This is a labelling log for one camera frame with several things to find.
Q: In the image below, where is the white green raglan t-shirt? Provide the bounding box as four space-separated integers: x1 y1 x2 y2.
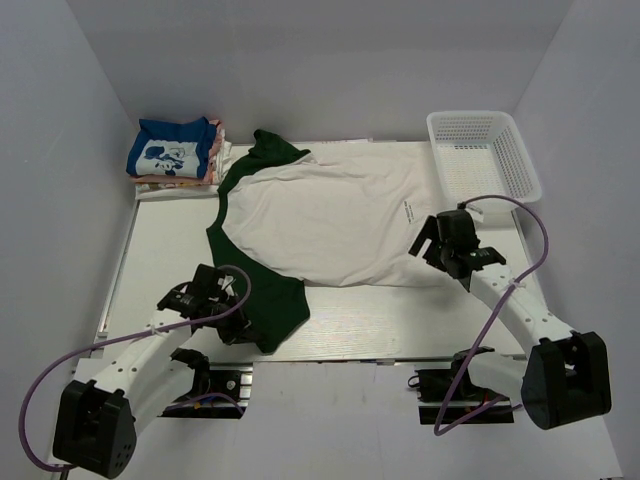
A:
207 130 442 354

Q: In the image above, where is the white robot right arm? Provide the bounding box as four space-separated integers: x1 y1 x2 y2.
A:
424 209 612 430

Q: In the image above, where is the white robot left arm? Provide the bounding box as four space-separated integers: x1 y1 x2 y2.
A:
52 265 252 479

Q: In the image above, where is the white plastic mesh basket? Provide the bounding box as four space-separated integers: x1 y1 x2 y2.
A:
426 110 542 214

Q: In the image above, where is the white folded t-shirt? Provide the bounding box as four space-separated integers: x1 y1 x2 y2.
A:
134 123 235 201

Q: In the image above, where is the blue folded t-shirt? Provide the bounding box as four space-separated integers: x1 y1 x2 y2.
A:
124 116 214 180

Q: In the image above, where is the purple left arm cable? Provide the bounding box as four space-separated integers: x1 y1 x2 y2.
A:
18 264 253 472

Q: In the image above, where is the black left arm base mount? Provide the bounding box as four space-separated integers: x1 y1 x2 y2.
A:
161 349 253 420

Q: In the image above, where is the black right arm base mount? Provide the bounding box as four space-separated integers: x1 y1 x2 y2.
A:
407 350 514 427

